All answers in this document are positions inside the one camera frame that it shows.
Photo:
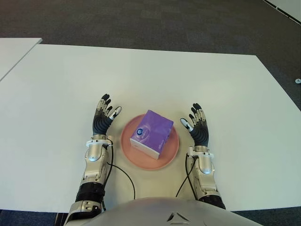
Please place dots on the purple tissue paper pack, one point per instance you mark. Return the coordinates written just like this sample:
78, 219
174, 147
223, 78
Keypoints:
152, 131

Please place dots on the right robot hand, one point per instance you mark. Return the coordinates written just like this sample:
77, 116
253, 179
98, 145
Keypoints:
202, 134

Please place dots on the pink round plate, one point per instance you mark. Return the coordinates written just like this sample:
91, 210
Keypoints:
169, 153

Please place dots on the white side table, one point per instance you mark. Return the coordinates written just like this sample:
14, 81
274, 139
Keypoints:
14, 54

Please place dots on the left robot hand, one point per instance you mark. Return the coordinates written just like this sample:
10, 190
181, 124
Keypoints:
100, 124

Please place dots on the silver robot torso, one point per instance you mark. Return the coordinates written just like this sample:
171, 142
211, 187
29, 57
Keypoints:
150, 212

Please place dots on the small white floor object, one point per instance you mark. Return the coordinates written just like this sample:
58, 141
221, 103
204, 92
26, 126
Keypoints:
298, 80

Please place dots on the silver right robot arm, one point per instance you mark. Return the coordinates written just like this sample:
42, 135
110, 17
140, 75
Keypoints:
207, 164

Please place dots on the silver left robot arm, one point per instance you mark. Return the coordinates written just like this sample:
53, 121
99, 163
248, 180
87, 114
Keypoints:
94, 157

